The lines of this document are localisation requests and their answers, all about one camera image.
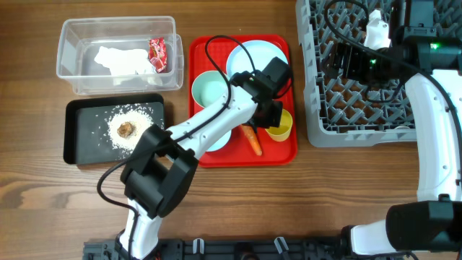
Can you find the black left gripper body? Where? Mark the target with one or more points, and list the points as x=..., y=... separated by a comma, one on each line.
x=272, y=118

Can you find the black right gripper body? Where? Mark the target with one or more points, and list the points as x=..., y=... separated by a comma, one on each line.
x=358, y=66

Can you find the orange carrot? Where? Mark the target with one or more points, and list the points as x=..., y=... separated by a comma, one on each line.
x=252, y=138

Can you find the yellow plastic cup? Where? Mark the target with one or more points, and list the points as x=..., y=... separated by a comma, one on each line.
x=282, y=132

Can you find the green bowl with rice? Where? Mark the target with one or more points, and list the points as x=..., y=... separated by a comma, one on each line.
x=208, y=87

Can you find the small light blue bowl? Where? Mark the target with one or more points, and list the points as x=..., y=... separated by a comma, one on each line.
x=220, y=143

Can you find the red snack wrapper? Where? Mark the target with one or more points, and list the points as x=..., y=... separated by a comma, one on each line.
x=157, y=54

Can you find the brown food scrap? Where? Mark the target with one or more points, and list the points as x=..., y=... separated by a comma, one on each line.
x=125, y=129

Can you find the white tissue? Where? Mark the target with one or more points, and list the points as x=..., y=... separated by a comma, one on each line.
x=124, y=62

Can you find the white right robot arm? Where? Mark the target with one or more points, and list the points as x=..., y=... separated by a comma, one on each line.
x=428, y=67

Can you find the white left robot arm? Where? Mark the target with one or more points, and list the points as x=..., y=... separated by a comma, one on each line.
x=160, y=170

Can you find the grey dishwasher rack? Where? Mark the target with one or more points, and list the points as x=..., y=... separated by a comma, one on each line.
x=337, y=114

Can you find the clear plastic waste bin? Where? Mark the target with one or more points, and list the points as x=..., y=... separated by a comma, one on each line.
x=81, y=39

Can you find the red plastic tray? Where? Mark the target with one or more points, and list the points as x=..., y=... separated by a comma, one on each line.
x=230, y=57

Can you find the pile of white rice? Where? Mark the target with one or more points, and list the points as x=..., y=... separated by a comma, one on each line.
x=111, y=117

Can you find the black rectangular tray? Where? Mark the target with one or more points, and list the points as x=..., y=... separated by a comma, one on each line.
x=87, y=126

